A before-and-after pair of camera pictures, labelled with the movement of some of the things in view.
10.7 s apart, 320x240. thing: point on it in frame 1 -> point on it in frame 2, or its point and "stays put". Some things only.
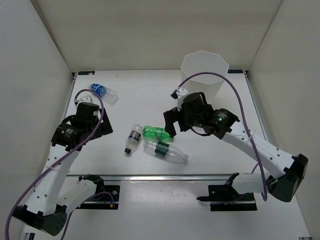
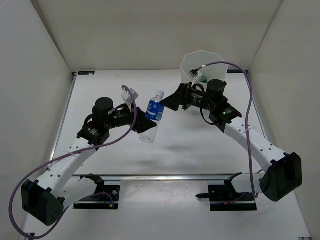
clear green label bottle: [165, 151] -> [203, 79]
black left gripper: [105, 127] -> [143, 122]
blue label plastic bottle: [109, 95] -> [155, 111]
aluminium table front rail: [156, 177] stays put
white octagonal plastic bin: [212, 85] stays put
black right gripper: [171, 117] -> [182, 97]
